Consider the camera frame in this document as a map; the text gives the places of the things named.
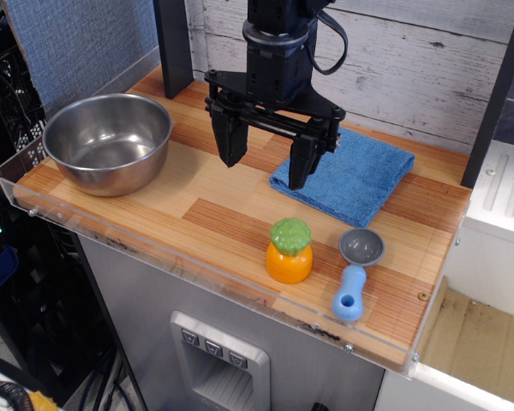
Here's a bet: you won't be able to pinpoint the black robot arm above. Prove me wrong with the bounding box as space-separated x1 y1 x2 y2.
205 1 348 190

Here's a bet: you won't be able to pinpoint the blue grey toy scoop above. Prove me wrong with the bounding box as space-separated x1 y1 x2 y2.
332 228 386 322

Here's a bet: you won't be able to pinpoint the black right vertical post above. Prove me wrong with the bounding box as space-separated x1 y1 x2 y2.
460 27 514 188

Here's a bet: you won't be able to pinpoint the white toy sink unit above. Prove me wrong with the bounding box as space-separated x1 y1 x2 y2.
376 141 514 410

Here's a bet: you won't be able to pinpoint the blue fabric panel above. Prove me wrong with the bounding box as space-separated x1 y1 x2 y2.
2 0 160 117

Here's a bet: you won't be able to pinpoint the orange toy pineapple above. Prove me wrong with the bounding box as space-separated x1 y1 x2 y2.
266 217 314 284

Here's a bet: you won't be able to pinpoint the silver toy fridge cabinet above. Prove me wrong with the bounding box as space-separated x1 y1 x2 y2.
81 238 384 410

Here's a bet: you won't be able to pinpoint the black vertical post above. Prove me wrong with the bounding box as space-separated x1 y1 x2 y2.
460 27 514 188
153 0 194 99

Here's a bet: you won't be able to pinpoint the black left vertical post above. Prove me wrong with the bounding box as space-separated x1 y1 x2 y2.
153 0 194 99

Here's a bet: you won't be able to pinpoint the stainless steel bowl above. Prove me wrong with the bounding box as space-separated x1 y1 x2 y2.
43 93 172 197

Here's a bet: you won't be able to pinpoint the grey water dispenser panel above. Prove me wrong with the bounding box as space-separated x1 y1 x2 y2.
170 311 272 410

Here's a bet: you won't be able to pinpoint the clear acrylic edge guard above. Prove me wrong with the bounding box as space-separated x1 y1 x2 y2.
13 143 469 372

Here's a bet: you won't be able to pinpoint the blue folded cloth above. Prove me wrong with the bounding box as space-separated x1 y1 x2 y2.
269 128 415 228

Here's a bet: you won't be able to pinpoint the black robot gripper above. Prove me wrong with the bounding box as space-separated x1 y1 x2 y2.
205 29 345 190

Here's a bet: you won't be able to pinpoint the black crate rack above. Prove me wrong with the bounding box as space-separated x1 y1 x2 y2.
0 6 111 410

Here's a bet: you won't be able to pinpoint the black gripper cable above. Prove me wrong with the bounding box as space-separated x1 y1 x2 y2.
304 9 350 76

